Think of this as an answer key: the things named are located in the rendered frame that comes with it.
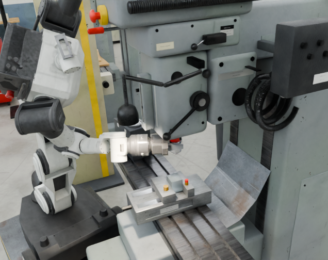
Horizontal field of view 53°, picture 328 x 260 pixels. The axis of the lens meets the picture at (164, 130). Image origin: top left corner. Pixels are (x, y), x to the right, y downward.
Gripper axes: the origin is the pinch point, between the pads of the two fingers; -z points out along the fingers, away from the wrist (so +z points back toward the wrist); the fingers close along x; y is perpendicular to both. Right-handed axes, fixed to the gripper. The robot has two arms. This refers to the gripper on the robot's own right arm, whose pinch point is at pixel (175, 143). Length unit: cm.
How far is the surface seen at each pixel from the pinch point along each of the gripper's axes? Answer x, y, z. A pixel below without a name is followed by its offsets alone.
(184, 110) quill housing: -9.5, -18.3, -3.0
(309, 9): 9, -48, -51
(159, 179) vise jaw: 5.2, 20.7, 7.1
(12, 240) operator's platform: 40, 86, 102
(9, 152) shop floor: 229, 127, 186
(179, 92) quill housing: -10.1, -25.6, -1.2
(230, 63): -5.0, -33.4, -19.6
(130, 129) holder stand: 41.7, 13.3, 21.7
